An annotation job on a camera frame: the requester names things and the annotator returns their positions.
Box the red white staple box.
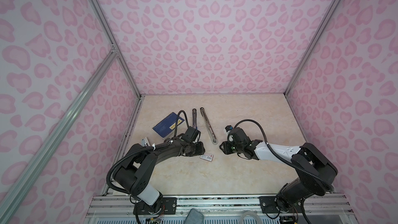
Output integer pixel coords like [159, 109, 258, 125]
[200, 152, 214, 162]

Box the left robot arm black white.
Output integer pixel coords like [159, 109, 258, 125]
[106, 137, 205, 209]

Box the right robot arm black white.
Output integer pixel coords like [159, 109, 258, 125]
[219, 125, 338, 213]

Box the dark blue booklet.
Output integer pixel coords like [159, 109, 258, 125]
[152, 112, 185, 139]

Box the small white clip object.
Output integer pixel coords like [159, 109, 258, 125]
[141, 138, 151, 147]

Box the grey cloth pad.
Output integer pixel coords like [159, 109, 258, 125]
[184, 208, 204, 224]

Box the white tube loop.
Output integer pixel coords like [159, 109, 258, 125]
[237, 211, 263, 224]

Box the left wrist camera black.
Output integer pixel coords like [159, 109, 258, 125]
[181, 127, 201, 143]

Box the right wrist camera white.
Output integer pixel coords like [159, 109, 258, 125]
[224, 125, 233, 133]

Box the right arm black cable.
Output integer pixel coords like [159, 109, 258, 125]
[226, 119, 335, 192]

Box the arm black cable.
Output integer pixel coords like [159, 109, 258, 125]
[226, 119, 335, 192]
[105, 109, 190, 195]

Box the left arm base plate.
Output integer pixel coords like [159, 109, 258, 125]
[133, 197, 177, 215]

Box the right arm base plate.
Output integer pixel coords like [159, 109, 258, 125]
[258, 196, 306, 215]

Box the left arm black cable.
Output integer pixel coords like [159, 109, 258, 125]
[105, 109, 190, 195]

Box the aluminium front rail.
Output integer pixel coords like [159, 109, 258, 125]
[84, 194, 358, 224]

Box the aluminium diagonal frame bar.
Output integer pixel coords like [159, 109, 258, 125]
[1, 51, 118, 224]

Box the aluminium corner frame post left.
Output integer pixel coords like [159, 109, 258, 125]
[88, 0, 142, 99]

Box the aluminium corner frame post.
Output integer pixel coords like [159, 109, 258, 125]
[88, 0, 142, 99]
[284, 0, 343, 98]

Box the aluminium corner frame post right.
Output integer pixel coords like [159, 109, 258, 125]
[284, 0, 343, 98]

